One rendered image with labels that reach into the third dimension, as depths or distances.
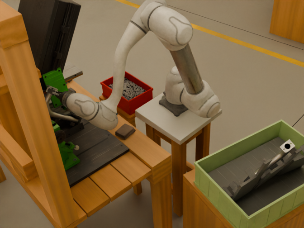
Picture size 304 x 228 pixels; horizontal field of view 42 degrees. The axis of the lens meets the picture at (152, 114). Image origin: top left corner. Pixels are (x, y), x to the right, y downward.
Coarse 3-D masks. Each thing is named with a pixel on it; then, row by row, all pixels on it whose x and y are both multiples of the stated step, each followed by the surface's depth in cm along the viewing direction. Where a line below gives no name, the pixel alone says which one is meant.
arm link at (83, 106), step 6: (72, 96) 193; (78, 96) 190; (84, 96) 190; (66, 102) 196; (72, 102) 190; (78, 102) 188; (84, 102) 186; (90, 102) 188; (72, 108) 190; (78, 108) 187; (84, 108) 186; (90, 108) 188; (96, 108) 195; (78, 114) 190; (84, 114) 187; (90, 114) 189
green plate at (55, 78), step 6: (48, 72) 219; (54, 72) 221; (60, 72) 224; (48, 78) 220; (54, 78) 222; (60, 78) 225; (48, 84) 221; (54, 84) 223; (60, 84) 225; (60, 90) 226; (66, 90) 229; (54, 96) 225; (54, 102) 226; (60, 102) 228
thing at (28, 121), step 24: (0, 48) 125; (24, 48) 129; (0, 72) 170; (24, 72) 133; (0, 96) 175; (24, 96) 137; (0, 120) 181; (24, 120) 145; (48, 120) 149; (24, 144) 196; (48, 144) 155; (48, 168) 161; (48, 192) 171; (72, 216) 185
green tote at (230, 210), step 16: (272, 128) 224; (288, 128) 222; (240, 144) 215; (256, 144) 224; (208, 160) 207; (224, 160) 216; (208, 176) 196; (208, 192) 201; (224, 192) 187; (224, 208) 193; (240, 208) 180; (272, 208) 183; (288, 208) 193; (240, 224) 184; (256, 224) 184
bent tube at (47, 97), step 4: (56, 88) 220; (48, 96) 219; (48, 100) 220; (48, 104) 220; (48, 108) 221; (52, 112) 223; (52, 116) 224; (56, 116) 225; (60, 116) 226; (64, 116) 228; (68, 116) 230; (68, 120) 231; (72, 120) 232; (76, 120) 234
